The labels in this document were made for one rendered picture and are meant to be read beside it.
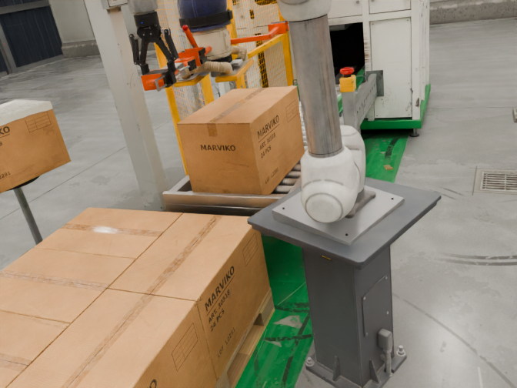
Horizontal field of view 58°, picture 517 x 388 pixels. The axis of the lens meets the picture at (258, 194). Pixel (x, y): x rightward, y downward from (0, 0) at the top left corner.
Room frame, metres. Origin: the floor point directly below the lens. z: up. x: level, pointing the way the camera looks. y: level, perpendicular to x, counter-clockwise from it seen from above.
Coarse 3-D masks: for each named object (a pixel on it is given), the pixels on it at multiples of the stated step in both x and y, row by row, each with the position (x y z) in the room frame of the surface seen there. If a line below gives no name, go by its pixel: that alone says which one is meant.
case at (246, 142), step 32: (224, 96) 2.59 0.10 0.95; (256, 96) 2.47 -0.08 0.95; (288, 96) 2.42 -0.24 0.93; (192, 128) 2.17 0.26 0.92; (224, 128) 2.09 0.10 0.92; (256, 128) 2.06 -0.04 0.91; (288, 128) 2.38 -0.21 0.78; (192, 160) 2.19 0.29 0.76; (224, 160) 2.10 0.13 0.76; (256, 160) 2.02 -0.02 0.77; (288, 160) 2.33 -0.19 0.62; (224, 192) 2.12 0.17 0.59; (256, 192) 2.03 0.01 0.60
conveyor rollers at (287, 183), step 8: (336, 88) 3.92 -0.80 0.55; (360, 88) 3.82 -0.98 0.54; (304, 128) 3.02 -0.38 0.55; (304, 136) 2.85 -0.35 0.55; (304, 144) 2.74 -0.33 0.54; (296, 168) 2.39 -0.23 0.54; (288, 176) 2.31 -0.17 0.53; (296, 176) 2.29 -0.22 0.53; (280, 184) 2.24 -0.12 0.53; (288, 184) 2.22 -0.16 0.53; (272, 192) 2.16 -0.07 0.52; (280, 192) 2.14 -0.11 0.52; (288, 192) 2.12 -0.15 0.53
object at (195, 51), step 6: (192, 48) 1.99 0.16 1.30; (198, 48) 1.98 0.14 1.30; (204, 48) 1.96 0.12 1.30; (180, 54) 1.92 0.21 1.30; (186, 54) 1.91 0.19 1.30; (192, 54) 1.91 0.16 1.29; (198, 54) 1.91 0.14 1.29; (204, 54) 1.97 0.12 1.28; (198, 60) 1.90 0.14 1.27; (204, 60) 1.93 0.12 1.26
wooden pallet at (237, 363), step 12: (264, 300) 1.81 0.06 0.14; (264, 312) 1.79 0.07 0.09; (252, 324) 1.67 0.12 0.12; (264, 324) 1.77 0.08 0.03; (252, 336) 1.71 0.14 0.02; (240, 348) 1.65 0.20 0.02; (252, 348) 1.63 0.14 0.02; (240, 360) 1.57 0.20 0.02; (228, 372) 1.52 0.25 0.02; (240, 372) 1.51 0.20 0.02; (216, 384) 1.34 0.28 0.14; (228, 384) 1.41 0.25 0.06
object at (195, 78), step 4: (200, 72) 2.18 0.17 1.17; (192, 76) 2.12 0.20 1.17; (196, 76) 2.12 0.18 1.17; (200, 76) 2.13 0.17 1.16; (204, 76) 2.17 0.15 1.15; (180, 80) 2.09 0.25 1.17; (184, 80) 2.08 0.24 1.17; (188, 80) 2.07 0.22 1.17; (192, 80) 2.06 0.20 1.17; (196, 80) 2.07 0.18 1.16; (200, 80) 2.12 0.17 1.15; (176, 84) 2.06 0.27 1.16; (180, 84) 2.06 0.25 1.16; (184, 84) 2.06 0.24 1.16; (188, 84) 2.05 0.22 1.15; (192, 84) 2.04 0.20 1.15
